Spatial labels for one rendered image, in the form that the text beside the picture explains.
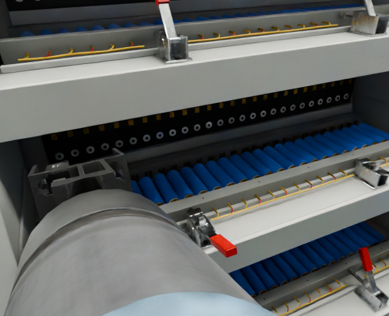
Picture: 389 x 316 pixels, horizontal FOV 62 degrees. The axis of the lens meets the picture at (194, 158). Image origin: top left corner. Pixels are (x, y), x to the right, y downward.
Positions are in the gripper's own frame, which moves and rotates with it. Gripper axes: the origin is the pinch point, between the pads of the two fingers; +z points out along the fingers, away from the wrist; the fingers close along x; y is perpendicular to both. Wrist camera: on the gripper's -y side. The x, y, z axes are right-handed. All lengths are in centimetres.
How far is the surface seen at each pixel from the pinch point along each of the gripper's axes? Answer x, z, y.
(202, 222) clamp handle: -11.2, -7.6, -3.2
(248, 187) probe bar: -19.6, -4.1, -2.2
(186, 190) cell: -12.2, -0.6, -1.4
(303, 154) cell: -32.3, 0.1, -1.2
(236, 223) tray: -16.1, -5.9, -5.4
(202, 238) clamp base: -11.2, -6.7, -5.5
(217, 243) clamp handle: -10.5, -12.5, -3.5
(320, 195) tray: -29.3, -6.1, -5.5
